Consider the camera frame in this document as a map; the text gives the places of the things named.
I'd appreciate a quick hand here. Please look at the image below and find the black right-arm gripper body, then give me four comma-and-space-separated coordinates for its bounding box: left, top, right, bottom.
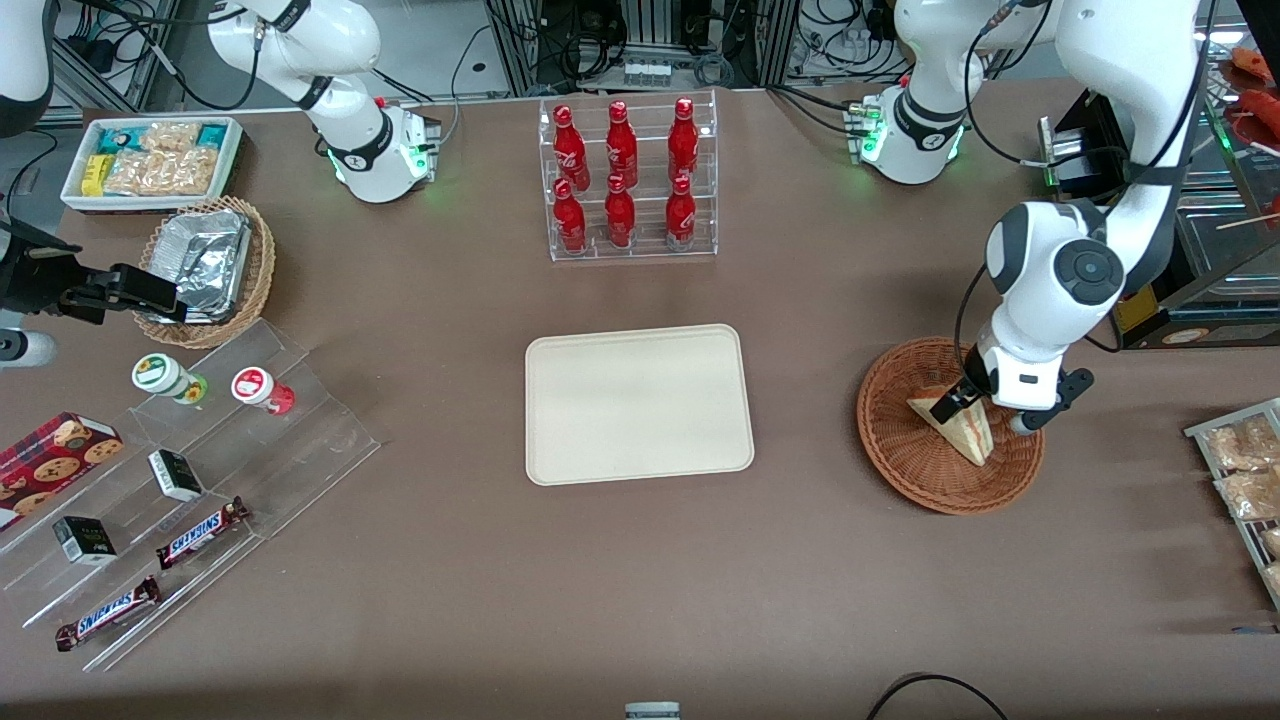
0, 220, 123, 327

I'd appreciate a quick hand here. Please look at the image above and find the triangular sandwich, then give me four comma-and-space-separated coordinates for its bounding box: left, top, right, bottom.
907, 390, 997, 469

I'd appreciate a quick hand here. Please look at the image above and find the round brown wicker basket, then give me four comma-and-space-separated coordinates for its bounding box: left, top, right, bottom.
856, 336, 1047, 517

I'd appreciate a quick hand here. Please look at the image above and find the light tan wicker basket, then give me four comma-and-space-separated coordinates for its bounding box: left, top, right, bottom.
132, 196, 277, 350

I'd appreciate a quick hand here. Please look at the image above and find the cream rectangular plastic tray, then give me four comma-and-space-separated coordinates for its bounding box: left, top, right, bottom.
524, 322, 757, 488

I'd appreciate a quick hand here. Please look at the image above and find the silver foil container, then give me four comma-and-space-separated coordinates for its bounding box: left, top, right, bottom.
147, 209, 252, 323

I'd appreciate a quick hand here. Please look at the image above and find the green-lid white cup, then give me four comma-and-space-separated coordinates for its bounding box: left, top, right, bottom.
131, 353, 210, 406

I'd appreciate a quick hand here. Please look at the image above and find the white snack bin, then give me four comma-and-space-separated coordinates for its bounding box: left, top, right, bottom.
59, 116, 247, 215

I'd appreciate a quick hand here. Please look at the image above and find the red-lid white cup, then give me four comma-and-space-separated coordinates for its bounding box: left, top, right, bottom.
230, 366, 297, 417

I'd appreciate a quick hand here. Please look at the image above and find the large clear cracker bag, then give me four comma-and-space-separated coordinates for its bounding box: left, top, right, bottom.
104, 147, 220, 197

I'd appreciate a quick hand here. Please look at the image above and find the small clear cracker bag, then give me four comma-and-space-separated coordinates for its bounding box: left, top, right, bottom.
139, 121, 202, 154

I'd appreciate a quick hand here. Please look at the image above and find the small black box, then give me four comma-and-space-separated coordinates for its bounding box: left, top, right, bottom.
147, 449, 205, 503
52, 515, 119, 567

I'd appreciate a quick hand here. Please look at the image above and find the clear acrylic stepped display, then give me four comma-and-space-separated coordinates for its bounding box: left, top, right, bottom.
0, 317, 382, 673

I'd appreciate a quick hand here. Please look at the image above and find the red cookie box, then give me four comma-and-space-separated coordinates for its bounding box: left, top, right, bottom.
0, 411, 125, 532

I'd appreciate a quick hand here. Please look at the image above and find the glass food display cabinet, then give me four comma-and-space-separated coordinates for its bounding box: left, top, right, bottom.
1108, 20, 1280, 352

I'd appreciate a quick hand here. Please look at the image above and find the Snickers chocolate bar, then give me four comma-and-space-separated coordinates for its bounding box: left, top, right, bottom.
54, 574, 164, 653
154, 496, 252, 572

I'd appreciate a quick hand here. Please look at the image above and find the black electronic box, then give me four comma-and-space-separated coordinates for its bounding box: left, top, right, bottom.
1038, 88, 1137, 202

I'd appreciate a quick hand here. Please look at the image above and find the red cola bottle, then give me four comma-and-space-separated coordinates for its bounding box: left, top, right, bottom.
605, 99, 640, 187
552, 178, 589, 255
664, 174, 698, 250
552, 104, 592, 192
667, 96, 700, 184
603, 174, 638, 250

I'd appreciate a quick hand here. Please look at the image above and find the clear acrylic bottle rack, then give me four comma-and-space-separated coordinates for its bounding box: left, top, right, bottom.
537, 89, 720, 264

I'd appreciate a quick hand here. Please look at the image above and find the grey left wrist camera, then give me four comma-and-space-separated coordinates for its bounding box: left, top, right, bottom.
1006, 367, 1097, 437

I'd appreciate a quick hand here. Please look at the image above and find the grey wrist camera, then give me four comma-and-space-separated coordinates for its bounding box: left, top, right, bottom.
1006, 367, 1097, 437
0, 329, 59, 370

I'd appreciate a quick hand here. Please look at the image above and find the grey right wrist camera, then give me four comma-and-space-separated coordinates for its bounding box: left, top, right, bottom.
0, 329, 59, 370

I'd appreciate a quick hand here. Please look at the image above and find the grey wire rack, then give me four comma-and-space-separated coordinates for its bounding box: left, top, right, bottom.
1184, 397, 1280, 612

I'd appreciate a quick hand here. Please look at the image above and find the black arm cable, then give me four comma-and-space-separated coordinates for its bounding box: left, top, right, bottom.
958, 0, 1219, 206

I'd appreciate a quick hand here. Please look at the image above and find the black floor cable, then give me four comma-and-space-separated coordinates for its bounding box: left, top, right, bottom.
864, 672, 1012, 720

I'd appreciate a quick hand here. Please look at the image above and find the aluminium equipment frame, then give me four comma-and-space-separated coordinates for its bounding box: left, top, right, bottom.
484, 0, 803, 97

